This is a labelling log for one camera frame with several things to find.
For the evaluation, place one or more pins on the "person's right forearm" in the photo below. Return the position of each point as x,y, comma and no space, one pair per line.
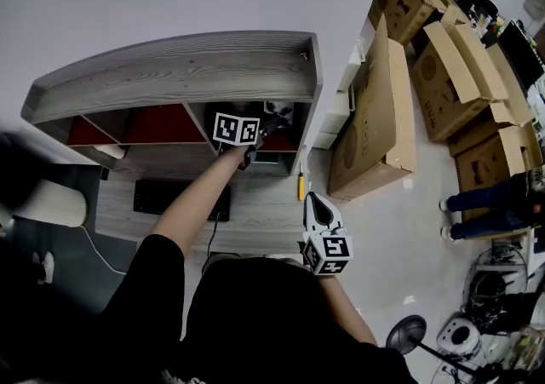
347,310

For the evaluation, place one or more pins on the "person's left forearm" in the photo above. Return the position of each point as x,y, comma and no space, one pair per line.
200,195

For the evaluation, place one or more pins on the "large flat cardboard box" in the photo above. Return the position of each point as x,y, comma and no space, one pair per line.
374,127

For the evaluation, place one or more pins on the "white paper roll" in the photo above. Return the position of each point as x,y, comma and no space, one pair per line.
113,151

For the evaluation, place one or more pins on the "black round fan base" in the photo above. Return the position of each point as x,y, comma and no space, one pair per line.
406,333

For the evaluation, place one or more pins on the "open cardboard box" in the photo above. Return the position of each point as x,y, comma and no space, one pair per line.
451,84

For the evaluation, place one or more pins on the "black keyboard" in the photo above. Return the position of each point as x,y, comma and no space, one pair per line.
166,197

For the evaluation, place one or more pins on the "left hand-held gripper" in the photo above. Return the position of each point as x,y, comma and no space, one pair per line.
236,129

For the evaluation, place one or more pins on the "yellow screwdriver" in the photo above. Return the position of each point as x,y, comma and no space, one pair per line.
301,186

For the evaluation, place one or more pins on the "low cardboard box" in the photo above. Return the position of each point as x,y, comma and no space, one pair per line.
489,161

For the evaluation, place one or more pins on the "grey wooden shelf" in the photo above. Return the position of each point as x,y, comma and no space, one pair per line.
179,71

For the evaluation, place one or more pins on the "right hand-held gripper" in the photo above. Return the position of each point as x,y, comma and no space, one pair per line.
332,248

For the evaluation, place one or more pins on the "white cylindrical lamp shade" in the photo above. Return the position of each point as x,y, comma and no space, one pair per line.
55,203

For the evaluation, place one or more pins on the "closed printed cardboard box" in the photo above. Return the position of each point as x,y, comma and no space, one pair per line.
402,3

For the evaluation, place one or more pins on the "white round appliance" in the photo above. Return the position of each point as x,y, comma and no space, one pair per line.
460,334

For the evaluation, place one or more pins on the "person's black shirt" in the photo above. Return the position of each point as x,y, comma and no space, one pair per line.
238,322

